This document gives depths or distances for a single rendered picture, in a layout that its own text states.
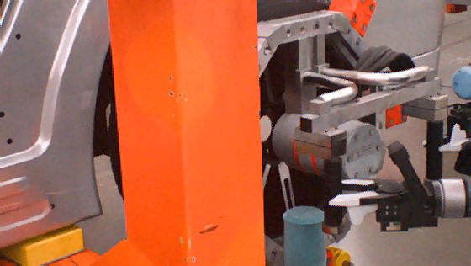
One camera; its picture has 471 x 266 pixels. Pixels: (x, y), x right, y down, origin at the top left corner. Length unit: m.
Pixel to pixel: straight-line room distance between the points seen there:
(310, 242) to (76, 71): 0.59
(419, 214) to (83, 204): 0.67
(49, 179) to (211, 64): 0.60
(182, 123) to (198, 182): 0.10
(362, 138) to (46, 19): 0.68
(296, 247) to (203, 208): 0.54
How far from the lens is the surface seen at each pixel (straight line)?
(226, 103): 1.24
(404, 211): 1.62
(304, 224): 1.73
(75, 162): 1.73
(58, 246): 1.76
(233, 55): 1.23
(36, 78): 1.68
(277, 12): 1.85
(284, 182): 2.01
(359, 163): 1.77
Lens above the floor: 1.40
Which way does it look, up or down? 17 degrees down
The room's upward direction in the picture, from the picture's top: 2 degrees counter-clockwise
